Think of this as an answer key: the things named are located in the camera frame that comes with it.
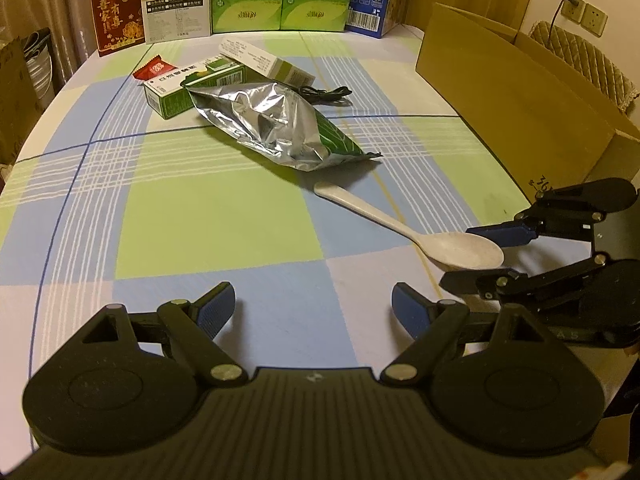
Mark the white product box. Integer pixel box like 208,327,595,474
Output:
139,0,212,42

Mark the white plastic spoon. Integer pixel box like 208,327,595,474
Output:
313,181,505,271

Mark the silver foil bag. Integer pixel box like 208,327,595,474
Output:
184,80,383,173

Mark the chair with quilted cover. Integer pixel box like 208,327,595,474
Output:
529,20,640,116

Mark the desktop with checkered tablecloth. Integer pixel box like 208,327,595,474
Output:
0,27,631,461

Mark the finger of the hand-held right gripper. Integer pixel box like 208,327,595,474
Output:
465,177,640,249
440,254,640,312

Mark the long white green-ended carton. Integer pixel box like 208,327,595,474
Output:
220,36,316,90

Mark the black audio cable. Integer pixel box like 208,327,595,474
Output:
295,85,353,108

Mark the brown curtain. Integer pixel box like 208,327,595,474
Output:
0,0,143,91

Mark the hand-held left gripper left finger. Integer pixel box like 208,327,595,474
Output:
74,281,249,387

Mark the large brown carton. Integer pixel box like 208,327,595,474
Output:
0,35,46,166

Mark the brown cardboard box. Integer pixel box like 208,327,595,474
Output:
415,2,640,201

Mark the black power cable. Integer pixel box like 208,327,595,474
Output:
546,0,581,48

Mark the wall socket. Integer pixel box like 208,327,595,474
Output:
582,4,609,37
560,0,587,24

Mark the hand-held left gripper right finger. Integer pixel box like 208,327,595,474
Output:
380,281,552,387

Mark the red snack packet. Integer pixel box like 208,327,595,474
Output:
132,57,176,82

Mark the red gift packet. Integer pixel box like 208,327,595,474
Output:
89,0,146,57

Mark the green and white carton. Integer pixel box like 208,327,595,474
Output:
142,57,246,120

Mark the white bucket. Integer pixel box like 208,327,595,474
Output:
22,30,56,100

